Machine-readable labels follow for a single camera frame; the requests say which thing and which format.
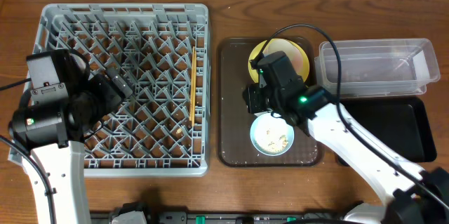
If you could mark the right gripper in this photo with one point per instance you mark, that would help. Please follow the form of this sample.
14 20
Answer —
252 98

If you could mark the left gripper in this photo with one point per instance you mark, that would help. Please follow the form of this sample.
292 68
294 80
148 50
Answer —
106 88

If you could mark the light blue bowl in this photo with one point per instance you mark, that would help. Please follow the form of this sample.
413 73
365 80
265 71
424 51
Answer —
271 136

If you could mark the wooden chopstick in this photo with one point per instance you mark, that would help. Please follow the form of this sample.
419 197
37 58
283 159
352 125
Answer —
194 92
192 88

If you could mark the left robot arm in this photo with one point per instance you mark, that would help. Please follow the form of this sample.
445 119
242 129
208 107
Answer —
55 166

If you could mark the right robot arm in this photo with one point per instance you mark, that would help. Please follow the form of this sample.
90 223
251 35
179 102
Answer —
408 193

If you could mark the grey plastic dishwasher rack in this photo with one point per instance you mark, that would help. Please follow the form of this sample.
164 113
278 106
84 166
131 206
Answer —
149 134

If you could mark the pink shallow bowl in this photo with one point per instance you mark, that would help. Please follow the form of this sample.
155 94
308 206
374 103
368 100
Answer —
293 53

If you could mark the yellow round plate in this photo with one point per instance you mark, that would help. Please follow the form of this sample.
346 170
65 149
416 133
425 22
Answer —
256 51

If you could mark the dark brown serving tray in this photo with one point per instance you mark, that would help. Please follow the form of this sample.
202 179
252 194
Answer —
235 148

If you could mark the clear plastic bin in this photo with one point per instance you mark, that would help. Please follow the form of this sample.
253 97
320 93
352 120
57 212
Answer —
386 67

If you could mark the black rectangular tray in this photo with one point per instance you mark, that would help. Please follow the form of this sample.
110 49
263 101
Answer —
400 123

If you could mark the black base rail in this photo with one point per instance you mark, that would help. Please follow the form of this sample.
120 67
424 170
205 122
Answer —
180 217

